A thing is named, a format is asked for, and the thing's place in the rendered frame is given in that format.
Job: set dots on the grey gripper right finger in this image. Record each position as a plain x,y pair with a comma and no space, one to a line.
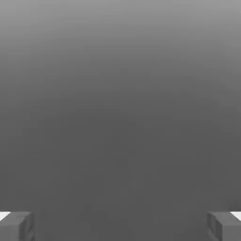
226,228

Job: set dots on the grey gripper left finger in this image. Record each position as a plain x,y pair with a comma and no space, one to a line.
15,227

